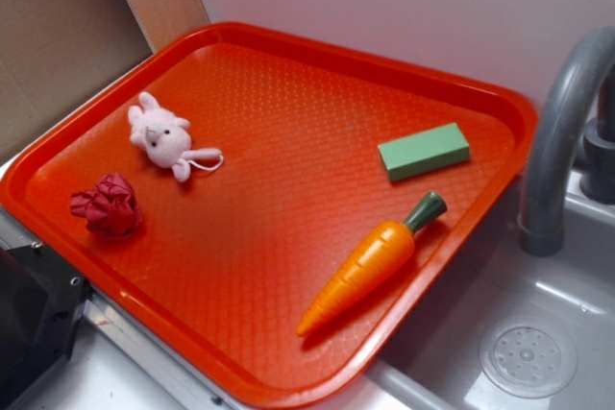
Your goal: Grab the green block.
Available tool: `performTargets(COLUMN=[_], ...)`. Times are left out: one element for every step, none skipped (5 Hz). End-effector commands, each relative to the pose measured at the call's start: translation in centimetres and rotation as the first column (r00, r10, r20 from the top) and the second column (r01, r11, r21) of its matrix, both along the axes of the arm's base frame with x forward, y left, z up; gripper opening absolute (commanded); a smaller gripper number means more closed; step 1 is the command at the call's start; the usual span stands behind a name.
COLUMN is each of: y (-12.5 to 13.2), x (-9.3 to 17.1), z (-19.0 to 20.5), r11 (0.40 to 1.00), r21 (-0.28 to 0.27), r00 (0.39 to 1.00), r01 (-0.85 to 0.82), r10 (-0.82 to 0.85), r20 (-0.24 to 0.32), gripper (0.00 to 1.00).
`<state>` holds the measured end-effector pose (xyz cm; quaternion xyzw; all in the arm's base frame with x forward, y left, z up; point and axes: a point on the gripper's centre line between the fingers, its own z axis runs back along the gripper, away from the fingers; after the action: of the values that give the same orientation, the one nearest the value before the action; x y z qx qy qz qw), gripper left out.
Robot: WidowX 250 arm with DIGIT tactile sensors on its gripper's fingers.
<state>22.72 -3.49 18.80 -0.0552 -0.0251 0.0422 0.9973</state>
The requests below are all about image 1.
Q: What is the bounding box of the green rectangular block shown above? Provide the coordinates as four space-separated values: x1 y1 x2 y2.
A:
378 123 471 182

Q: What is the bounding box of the black metal bracket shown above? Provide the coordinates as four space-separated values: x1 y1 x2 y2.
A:
1 245 90 409

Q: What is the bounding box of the brown cardboard panel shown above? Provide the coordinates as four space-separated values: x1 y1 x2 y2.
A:
1 0 151 161

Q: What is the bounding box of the orange plastic tray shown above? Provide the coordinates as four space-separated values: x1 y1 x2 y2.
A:
1 23 537 409

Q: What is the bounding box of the grey toy faucet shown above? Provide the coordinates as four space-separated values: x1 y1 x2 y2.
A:
519 26 614 256

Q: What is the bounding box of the orange toy carrot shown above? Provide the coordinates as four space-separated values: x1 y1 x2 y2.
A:
295 191 448 337

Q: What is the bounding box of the crumpled red cloth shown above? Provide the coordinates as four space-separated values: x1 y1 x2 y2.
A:
69 173 141 238

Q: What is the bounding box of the dark grey faucet handle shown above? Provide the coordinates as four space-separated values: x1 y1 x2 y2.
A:
580 69 614 205

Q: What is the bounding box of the wooden board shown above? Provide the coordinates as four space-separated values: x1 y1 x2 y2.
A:
126 0 209 54

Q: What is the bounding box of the pink plush bunny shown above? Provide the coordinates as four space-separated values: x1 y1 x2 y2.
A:
128 92 225 182

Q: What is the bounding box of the grey toy sink basin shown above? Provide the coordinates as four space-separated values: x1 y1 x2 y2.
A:
368 185 614 409

